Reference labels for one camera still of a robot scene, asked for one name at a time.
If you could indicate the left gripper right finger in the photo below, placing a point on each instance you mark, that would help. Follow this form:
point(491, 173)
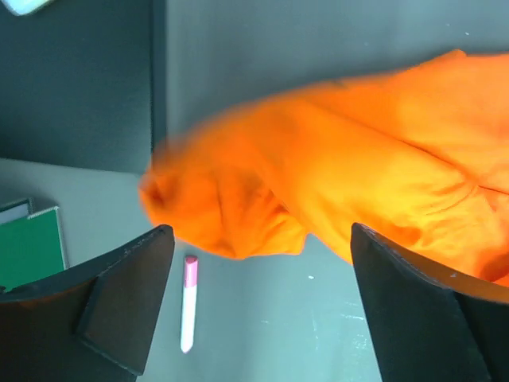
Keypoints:
point(427, 321)

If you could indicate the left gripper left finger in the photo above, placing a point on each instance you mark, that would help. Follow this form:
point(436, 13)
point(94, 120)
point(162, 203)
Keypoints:
point(92, 322)

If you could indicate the orange t shirt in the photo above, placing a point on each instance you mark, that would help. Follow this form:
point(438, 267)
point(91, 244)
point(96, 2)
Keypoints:
point(418, 155)

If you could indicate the pink white marker pen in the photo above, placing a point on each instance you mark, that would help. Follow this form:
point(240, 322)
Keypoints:
point(189, 298)

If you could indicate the black notebook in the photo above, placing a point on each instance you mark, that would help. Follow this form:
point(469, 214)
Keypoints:
point(83, 84)

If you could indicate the green ring binder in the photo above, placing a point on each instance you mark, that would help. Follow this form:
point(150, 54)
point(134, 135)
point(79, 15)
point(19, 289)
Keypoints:
point(32, 246)

